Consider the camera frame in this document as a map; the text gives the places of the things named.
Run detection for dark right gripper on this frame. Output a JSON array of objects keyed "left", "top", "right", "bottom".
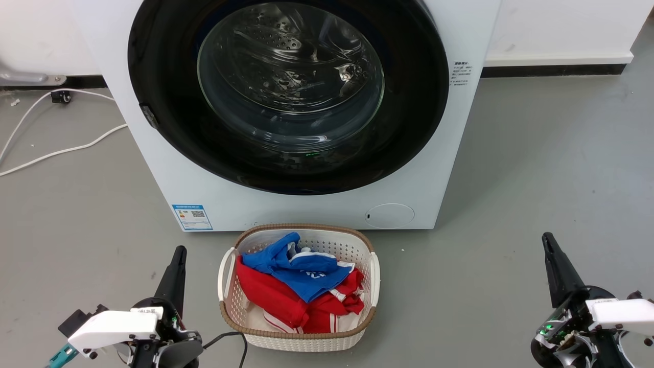
[{"left": 530, "top": 233, "right": 635, "bottom": 368}]

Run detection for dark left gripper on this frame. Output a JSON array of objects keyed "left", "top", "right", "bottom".
[{"left": 123, "top": 246, "right": 204, "bottom": 368}]

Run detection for black round glass washer door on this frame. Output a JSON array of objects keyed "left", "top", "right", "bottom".
[{"left": 128, "top": 0, "right": 450, "bottom": 196}]

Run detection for white front-load washing machine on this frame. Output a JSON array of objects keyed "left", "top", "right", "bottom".
[{"left": 69, "top": 0, "right": 504, "bottom": 232}]

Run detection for blue energy label sticker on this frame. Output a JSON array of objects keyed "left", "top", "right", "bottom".
[{"left": 172, "top": 204, "right": 214, "bottom": 232}]

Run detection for white cloth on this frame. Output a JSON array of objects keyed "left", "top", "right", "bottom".
[{"left": 245, "top": 301, "right": 359, "bottom": 336}]

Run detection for red garment white stripes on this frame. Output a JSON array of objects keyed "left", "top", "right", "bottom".
[{"left": 236, "top": 256, "right": 366, "bottom": 334}]

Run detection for blue garment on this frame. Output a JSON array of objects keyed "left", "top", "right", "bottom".
[{"left": 242, "top": 232, "right": 356, "bottom": 304}]

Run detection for white plastic laundry basket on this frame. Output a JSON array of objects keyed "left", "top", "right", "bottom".
[{"left": 218, "top": 223, "right": 381, "bottom": 353}]

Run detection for round white filter cover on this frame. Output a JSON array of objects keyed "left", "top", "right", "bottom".
[{"left": 365, "top": 203, "right": 415, "bottom": 229}]

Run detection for black text instruction sticker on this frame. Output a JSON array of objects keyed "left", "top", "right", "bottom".
[{"left": 450, "top": 61, "right": 474, "bottom": 88}]

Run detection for teal cable connector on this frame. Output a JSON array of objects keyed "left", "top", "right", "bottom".
[{"left": 45, "top": 343, "right": 80, "bottom": 368}]

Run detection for white floor cable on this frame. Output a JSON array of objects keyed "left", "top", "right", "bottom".
[
  {"left": 0, "top": 123, "right": 128, "bottom": 177},
  {"left": 0, "top": 88, "right": 116, "bottom": 163}
]

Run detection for grey metal floor bracket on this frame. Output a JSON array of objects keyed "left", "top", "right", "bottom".
[{"left": 0, "top": 62, "right": 67, "bottom": 87}]

